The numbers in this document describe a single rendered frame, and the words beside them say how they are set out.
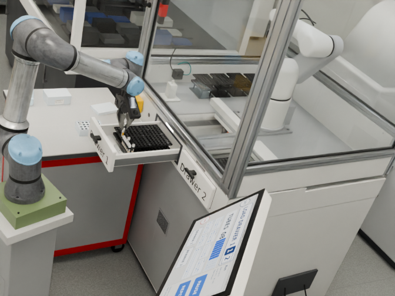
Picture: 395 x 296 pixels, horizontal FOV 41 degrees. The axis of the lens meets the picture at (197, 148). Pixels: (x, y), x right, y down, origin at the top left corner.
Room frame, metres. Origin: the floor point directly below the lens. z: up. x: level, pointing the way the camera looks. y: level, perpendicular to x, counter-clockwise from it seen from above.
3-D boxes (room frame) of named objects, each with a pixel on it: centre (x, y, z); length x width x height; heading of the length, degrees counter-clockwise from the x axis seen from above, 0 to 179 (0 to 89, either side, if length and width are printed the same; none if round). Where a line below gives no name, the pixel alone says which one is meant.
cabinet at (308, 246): (2.40, -0.25, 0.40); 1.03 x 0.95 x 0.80; 36
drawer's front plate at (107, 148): (1.96, 0.42, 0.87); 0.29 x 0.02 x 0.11; 36
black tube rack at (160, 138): (2.08, 0.26, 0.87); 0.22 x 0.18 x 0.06; 126
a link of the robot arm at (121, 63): (1.95, 0.41, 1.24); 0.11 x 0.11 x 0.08; 48
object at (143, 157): (2.09, 0.25, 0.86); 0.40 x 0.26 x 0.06; 126
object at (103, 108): (2.46, 0.54, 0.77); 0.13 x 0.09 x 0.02; 139
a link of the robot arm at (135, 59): (2.03, 0.36, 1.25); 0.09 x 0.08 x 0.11; 138
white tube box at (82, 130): (2.21, 0.54, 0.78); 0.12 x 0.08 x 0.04; 125
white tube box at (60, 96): (2.41, 0.79, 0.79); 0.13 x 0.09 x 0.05; 129
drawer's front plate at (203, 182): (1.90, -0.03, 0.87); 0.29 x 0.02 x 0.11; 36
